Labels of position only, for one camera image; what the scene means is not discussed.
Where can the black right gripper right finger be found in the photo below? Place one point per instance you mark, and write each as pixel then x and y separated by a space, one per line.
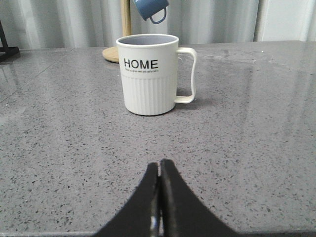
pixel 184 215

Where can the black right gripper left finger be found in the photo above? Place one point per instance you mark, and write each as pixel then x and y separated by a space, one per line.
pixel 139 216

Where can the cream HOME mug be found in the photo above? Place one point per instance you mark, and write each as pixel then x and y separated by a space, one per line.
pixel 149 71

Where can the blue hanging mug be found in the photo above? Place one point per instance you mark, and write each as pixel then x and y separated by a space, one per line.
pixel 148 8

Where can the black wire mug rack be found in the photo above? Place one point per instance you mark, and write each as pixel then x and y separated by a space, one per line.
pixel 5 50

